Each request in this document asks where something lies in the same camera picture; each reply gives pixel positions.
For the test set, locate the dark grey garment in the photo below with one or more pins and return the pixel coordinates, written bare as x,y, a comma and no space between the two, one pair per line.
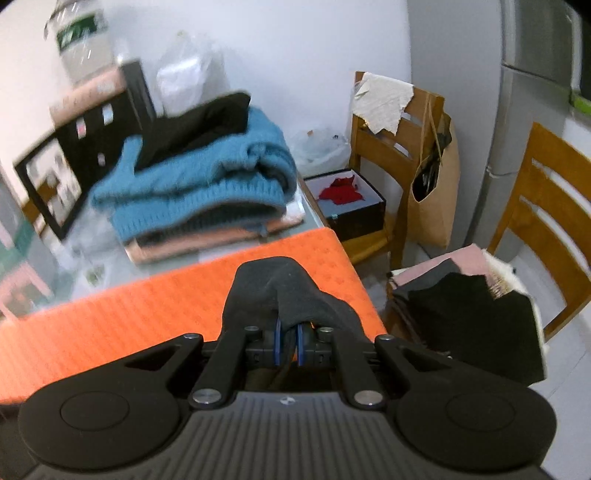
277,290

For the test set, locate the wooden chair with cloth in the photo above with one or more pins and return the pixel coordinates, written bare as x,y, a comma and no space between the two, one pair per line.
369,157

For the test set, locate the brown cardboard box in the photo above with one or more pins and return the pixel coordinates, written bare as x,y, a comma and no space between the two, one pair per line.
434,212

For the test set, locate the black printed garment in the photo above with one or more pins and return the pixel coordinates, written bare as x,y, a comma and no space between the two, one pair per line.
475,323

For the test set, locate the orange flower-patterned mat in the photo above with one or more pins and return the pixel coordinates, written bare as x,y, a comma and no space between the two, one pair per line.
138,314

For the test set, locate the teal and pink cardboard box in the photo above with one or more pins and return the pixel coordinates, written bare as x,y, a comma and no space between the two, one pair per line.
18,286

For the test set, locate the blue knitted sweater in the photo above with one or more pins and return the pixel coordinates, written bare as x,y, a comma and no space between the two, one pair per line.
198,189

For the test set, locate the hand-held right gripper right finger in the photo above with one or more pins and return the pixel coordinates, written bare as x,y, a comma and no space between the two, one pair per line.
301,344

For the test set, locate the silver refrigerator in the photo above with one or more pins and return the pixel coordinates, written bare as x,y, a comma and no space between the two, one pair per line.
531,115

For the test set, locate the pink folded sweater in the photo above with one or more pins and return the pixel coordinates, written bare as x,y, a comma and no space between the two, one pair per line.
184,247

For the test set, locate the white crumpled cloth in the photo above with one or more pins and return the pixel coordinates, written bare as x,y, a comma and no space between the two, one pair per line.
383,101

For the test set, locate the wooden chair with clothes pile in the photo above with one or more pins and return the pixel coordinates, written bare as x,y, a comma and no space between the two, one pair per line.
545,194

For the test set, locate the red cloth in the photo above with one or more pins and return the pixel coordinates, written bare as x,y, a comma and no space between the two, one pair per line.
341,191

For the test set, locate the cream fluffy garment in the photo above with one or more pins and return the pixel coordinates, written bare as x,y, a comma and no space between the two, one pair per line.
512,277

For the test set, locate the large clear plastic bag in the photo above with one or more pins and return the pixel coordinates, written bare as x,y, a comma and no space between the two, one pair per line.
189,74

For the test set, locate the grey flat garment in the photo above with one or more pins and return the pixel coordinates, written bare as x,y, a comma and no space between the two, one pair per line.
438,272

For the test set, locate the clear water bottle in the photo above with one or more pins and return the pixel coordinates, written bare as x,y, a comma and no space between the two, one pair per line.
83,41

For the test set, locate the leaf-patterned checked tablecloth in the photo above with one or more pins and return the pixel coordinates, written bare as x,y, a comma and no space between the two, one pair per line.
92,258

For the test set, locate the black open box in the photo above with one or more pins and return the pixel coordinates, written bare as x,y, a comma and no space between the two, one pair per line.
360,221

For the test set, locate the pink flat garment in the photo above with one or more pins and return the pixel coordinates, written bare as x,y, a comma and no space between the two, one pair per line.
466,258

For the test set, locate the small clear plastic bag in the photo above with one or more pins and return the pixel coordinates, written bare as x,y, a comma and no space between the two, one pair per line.
323,147

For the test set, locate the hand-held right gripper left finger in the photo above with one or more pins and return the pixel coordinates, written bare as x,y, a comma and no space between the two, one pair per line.
278,344

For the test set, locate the black folded sweater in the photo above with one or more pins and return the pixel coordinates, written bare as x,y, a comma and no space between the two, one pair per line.
198,129

